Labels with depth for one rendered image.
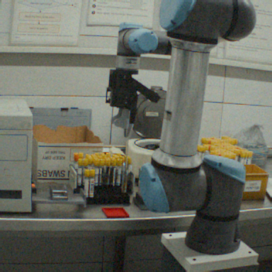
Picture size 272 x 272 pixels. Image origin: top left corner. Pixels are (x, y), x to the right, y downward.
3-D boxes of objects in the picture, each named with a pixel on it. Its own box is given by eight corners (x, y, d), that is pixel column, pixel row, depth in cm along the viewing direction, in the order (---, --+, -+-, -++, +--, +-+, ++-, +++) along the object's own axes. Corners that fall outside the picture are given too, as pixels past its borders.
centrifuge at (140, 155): (132, 188, 172) (135, 154, 169) (122, 164, 200) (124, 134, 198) (197, 188, 175) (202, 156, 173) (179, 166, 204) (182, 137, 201)
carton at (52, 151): (35, 183, 165) (36, 141, 162) (27, 161, 192) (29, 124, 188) (102, 183, 173) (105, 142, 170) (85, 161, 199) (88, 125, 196)
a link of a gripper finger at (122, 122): (111, 137, 152) (113, 107, 151) (129, 137, 154) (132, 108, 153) (114, 139, 150) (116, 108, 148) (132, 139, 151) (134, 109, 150)
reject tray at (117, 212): (107, 218, 141) (107, 215, 141) (101, 210, 147) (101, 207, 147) (129, 217, 143) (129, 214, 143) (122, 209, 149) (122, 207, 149)
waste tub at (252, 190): (234, 201, 164) (239, 174, 161) (220, 189, 176) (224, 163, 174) (265, 200, 167) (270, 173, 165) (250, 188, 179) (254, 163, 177)
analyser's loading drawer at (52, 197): (20, 206, 136) (20, 190, 135) (18, 198, 142) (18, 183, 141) (86, 207, 143) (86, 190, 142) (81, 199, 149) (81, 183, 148)
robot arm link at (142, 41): (171, 31, 134) (158, 30, 144) (134, 27, 131) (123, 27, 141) (169, 57, 136) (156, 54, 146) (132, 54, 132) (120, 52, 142)
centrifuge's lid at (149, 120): (131, 83, 195) (128, 83, 203) (127, 146, 197) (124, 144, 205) (183, 88, 198) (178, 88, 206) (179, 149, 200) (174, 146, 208)
